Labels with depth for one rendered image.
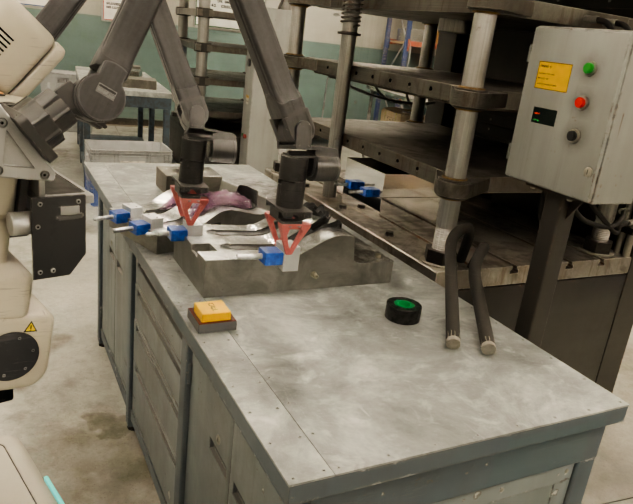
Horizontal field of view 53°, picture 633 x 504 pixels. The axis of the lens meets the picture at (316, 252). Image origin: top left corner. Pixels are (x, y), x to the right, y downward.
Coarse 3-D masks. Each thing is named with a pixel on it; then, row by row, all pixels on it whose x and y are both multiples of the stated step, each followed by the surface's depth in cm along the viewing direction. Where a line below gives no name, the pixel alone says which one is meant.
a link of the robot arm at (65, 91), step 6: (66, 84) 102; (72, 84) 103; (54, 90) 105; (60, 90) 102; (66, 90) 102; (72, 90) 103; (60, 96) 102; (66, 96) 102; (72, 96) 103; (66, 102) 102; (72, 102) 103; (72, 108) 103; (78, 114) 104; (84, 120) 108; (96, 126) 109; (102, 126) 106
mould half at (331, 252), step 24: (312, 216) 165; (192, 240) 150; (216, 240) 152; (240, 240) 155; (264, 240) 158; (312, 240) 152; (336, 240) 152; (360, 240) 175; (192, 264) 147; (216, 264) 140; (240, 264) 142; (312, 264) 151; (336, 264) 154; (360, 264) 158; (384, 264) 161; (216, 288) 142; (240, 288) 145; (264, 288) 147; (288, 288) 150; (312, 288) 154
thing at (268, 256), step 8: (280, 240) 136; (288, 240) 136; (264, 248) 133; (272, 248) 134; (280, 248) 134; (296, 248) 133; (240, 256) 130; (248, 256) 131; (256, 256) 131; (264, 256) 131; (272, 256) 131; (280, 256) 132; (288, 256) 133; (296, 256) 133; (264, 264) 131; (272, 264) 132; (280, 264) 133; (288, 264) 133; (296, 264) 134
